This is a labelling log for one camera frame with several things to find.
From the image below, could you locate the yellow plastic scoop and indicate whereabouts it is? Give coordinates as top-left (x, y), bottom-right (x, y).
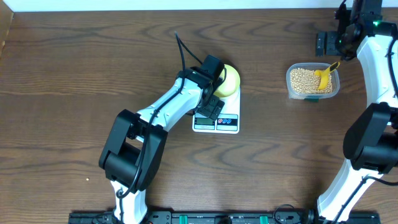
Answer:
top-left (315, 62), bottom-right (340, 90)

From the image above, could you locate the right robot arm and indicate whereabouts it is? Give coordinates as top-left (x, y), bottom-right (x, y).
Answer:
top-left (307, 0), bottom-right (397, 223)

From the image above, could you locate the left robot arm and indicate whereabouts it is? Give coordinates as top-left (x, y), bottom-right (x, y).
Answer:
top-left (99, 55), bottom-right (226, 223)

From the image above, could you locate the white digital kitchen scale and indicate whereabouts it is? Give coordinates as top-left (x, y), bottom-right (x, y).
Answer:
top-left (192, 88), bottom-right (241, 134)

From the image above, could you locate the yellow plastic bowl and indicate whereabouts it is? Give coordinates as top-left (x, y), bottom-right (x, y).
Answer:
top-left (214, 64), bottom-right (240, 98)

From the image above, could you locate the clear plastic container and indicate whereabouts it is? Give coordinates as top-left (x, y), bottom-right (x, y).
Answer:
top-left (286, 62), bottom-right (340, 100)

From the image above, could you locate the soybeans pile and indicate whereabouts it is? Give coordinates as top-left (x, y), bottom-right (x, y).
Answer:
top-left (290, 68), bottom-right (333, 94)

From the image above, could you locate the green tape label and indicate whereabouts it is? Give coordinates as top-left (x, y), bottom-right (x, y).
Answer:
top-left (305, 98), bottom-right (319, 103)

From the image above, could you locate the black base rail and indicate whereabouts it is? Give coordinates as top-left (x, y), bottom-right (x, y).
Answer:
top-left (67, 205), bottom-right (381, 224)

